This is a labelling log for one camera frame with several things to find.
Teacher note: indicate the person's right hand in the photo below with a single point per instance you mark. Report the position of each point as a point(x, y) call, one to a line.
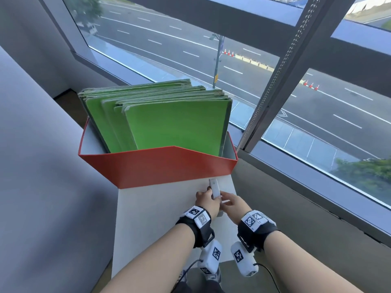
point(236, 209)

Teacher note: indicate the person's left hand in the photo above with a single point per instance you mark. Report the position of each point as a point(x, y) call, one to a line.
point(207, 204)

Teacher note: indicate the grey metal stapler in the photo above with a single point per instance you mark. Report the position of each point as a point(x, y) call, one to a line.
point(214, 187)

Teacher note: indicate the person's right forearm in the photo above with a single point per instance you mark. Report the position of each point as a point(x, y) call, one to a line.
point(305, 265)

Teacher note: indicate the person's left forearm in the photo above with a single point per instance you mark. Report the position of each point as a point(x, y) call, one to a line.
point(152, 262)

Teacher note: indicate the person's dark trouser leg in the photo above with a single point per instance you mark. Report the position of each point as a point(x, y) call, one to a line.
point(198, 288)

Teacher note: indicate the orange file box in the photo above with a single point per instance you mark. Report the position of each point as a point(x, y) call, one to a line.
point(159, 167)

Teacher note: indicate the grey sneaker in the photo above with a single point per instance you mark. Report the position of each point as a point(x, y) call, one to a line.
point(217, 276)

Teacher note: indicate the stack of green folders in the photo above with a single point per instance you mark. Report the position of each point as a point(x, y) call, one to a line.
point(177, 125)

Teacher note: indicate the street lamp pole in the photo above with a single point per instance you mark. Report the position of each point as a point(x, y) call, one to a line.
point(217, 64)

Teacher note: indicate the grey fabric partition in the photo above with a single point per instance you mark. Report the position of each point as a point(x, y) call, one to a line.
point(45, 180)

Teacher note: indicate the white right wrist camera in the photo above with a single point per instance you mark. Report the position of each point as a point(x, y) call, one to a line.
point(242, 259)

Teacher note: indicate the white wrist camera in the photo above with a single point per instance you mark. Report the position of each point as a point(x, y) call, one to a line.
point(242, 259)
point(210, 256)

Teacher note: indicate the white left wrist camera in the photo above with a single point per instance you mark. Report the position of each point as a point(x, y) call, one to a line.
point(210, 256)

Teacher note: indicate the grey window frame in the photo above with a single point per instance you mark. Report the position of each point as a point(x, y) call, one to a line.
point(299, 73)

